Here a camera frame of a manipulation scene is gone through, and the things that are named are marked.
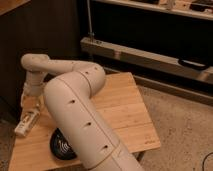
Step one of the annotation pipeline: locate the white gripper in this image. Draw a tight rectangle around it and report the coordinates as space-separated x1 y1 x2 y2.
20 71 45 110

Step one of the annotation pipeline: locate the white plastic bottle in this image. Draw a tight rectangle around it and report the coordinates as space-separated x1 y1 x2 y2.
14 108 40 137

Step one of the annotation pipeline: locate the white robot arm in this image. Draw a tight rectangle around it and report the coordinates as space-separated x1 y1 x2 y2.
21 54 144 171

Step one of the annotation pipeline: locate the black ceramic bowl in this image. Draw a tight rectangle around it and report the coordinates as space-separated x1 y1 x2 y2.
50 129 77 160

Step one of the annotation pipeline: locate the wooden side table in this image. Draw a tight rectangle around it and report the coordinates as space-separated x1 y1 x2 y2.
8 72 161 171

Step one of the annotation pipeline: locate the vertical metal pole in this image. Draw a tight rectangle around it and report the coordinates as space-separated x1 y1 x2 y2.
86 0 94 42

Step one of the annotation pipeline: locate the grey metal beam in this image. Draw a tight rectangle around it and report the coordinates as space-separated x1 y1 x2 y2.
80 37 213 84

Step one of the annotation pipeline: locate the black flat object on beam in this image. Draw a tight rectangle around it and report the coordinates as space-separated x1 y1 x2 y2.
178 59 210 71

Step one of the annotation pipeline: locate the wooden shelf with items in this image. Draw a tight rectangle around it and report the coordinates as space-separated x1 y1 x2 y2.
94 0 213 21

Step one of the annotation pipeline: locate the black cable on floor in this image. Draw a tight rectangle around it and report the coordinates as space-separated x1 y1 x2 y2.
200 151 213 171

